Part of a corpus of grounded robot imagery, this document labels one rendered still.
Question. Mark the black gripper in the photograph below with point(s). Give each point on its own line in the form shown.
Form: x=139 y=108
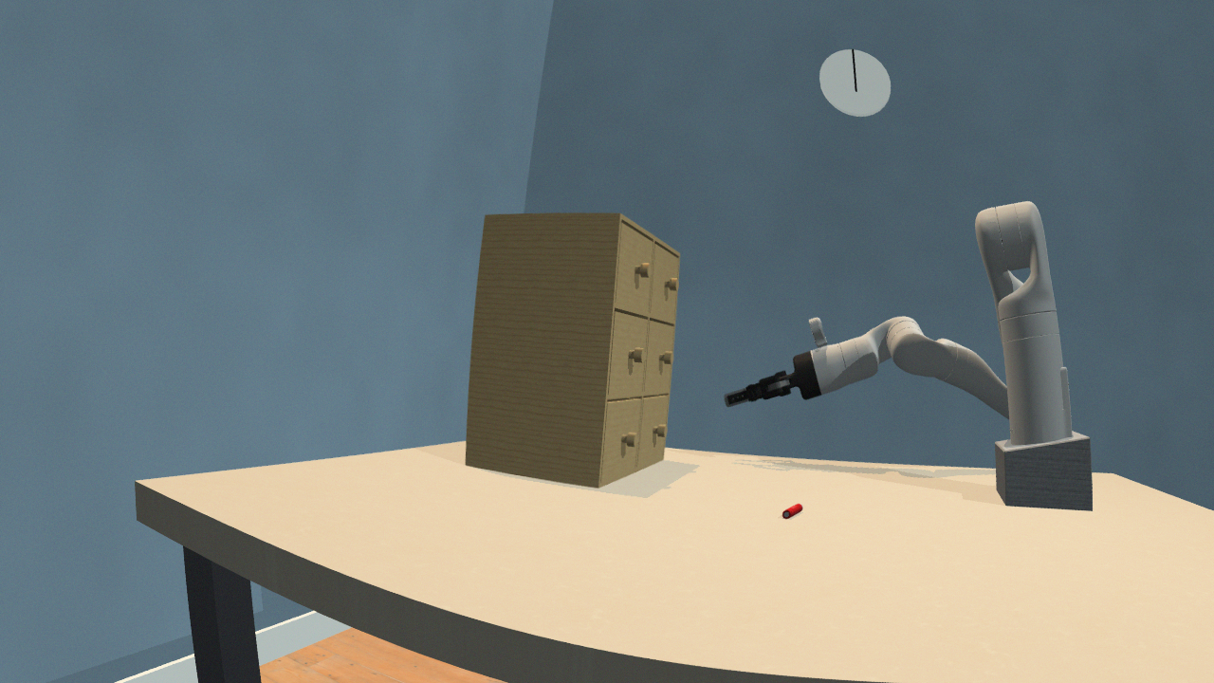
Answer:
x=803 y=377

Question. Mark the brown chest of drawers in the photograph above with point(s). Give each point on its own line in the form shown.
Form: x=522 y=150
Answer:
x=541 y=345

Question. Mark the tan wooden drawer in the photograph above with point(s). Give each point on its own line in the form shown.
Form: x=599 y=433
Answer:
x=653 y=429
x=665 y=270
x=659 y=357
x=621 y=437
x=628 y=353
x=634 y=262

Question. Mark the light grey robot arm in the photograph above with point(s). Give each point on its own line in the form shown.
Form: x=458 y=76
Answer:
x=1037 y=395

